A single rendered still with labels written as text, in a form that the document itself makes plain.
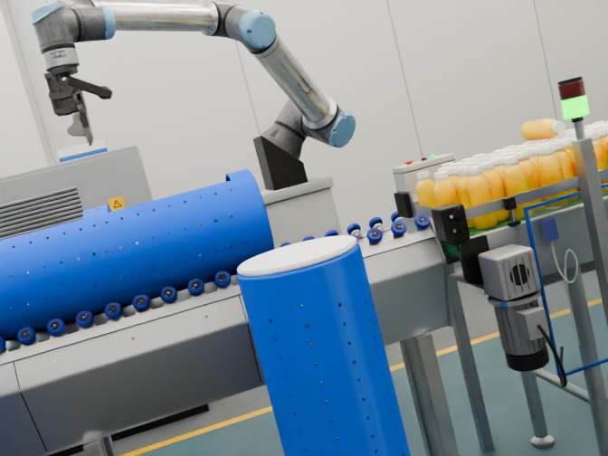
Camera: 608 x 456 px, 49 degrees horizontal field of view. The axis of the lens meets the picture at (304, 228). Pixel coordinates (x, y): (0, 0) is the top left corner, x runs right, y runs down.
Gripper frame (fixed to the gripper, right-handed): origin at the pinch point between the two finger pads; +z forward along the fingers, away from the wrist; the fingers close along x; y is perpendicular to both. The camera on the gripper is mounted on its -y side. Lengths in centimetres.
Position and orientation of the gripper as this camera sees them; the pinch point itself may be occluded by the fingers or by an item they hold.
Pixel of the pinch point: (91, 140)
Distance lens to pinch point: 194.3
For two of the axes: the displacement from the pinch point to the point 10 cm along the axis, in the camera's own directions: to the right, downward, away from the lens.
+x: 2.2, 0.7, -9.7
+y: -9.5, 2.6, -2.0
